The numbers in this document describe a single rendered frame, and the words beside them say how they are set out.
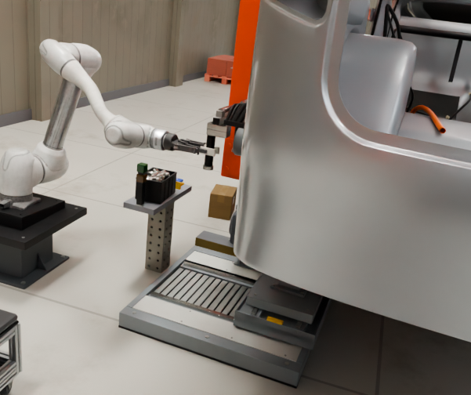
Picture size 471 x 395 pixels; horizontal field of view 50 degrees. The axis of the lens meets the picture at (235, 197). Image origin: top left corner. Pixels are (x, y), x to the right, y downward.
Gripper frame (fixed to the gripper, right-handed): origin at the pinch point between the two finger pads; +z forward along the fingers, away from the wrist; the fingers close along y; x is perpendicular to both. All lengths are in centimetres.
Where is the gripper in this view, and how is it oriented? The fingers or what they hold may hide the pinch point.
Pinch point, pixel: (209, 150)
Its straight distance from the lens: 214.6
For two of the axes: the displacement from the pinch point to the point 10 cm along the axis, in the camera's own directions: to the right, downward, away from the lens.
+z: 9.3, 2.2, -2.9
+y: -3.5, 2.9, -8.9
